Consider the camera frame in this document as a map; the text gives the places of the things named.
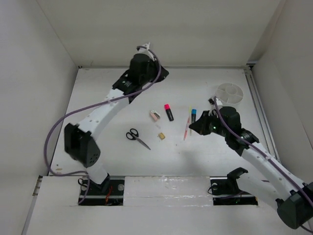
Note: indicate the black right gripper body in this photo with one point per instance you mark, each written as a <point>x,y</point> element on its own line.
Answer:
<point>214,126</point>

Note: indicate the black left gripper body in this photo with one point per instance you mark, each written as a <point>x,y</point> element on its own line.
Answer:
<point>154,70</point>

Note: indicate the yellow pen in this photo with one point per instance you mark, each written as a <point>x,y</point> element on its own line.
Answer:
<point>190,115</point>

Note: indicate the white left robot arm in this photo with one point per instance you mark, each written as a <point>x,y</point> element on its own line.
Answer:
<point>80,138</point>

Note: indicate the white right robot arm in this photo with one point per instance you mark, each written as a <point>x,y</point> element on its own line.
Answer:
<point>290,196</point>

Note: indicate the blue cap black highlighter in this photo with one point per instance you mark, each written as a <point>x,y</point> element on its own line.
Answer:
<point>193,115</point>

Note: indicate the red pink pen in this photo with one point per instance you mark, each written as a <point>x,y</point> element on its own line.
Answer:
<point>186,128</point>

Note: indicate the pink cap black highlighter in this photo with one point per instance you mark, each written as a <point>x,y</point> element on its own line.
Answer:
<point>168,112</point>

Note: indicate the white round divided container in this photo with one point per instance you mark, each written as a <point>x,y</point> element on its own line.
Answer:
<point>229,94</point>

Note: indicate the yellow eraser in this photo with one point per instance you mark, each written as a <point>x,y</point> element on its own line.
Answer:
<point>161,136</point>

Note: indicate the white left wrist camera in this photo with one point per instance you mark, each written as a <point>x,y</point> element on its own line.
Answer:
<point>145,49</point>

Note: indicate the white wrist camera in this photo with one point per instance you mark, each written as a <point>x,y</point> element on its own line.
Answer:
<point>145,49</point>
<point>215,102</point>

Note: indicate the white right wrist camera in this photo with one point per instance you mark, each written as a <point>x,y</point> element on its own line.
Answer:
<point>215,102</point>

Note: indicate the black handled scissors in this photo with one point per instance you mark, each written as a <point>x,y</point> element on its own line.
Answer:
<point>133,135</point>

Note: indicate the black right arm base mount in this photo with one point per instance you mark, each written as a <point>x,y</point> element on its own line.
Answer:
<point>225,191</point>

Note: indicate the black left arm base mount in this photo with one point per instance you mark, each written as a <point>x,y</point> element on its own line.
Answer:
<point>112,196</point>

